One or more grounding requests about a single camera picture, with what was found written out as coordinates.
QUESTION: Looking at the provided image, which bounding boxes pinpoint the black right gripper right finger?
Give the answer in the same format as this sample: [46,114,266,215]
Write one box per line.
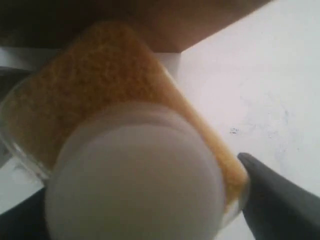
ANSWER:
[237,152,320,240]

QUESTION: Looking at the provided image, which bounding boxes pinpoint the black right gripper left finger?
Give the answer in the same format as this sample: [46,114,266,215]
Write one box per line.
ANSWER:
[0,187,50,240]

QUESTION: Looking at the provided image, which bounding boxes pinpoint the yellow grain bottle white cap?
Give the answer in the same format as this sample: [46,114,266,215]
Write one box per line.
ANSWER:
[0,21,249,240]

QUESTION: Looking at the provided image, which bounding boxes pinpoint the brown paper bag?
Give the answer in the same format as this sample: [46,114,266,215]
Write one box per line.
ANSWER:
[0,0,267,53]

